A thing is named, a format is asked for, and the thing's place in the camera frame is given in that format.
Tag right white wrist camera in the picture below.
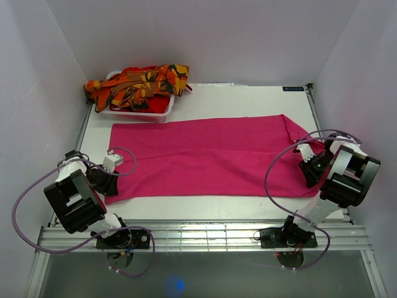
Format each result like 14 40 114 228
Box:
293 143 315 163

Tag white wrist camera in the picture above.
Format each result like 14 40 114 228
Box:
102 150 123 173
293 143 315 163

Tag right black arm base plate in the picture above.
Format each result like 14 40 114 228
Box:
259 227 318 248

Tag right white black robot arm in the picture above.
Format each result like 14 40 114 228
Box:
280 133 381 246

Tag blue label sticker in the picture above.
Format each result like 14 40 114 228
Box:
282 86 305 92

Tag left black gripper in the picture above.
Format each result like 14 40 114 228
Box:
84 163 119 197

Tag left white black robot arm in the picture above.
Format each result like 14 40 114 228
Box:
43 150 132 248

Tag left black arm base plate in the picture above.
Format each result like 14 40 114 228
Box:
96 228 150 250

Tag aluminium front rail frame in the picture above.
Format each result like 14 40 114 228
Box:
26 222 387 297

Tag white plastic basket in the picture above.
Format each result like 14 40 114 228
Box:
99 77 178 122

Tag pink trousers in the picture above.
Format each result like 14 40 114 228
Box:
105 115 318 205

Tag orange camouflage trousers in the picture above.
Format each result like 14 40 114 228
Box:
84 64 191 114

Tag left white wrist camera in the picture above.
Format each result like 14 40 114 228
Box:
102 150 123 173

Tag red garment in basket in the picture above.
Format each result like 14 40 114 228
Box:
107 65 180 114

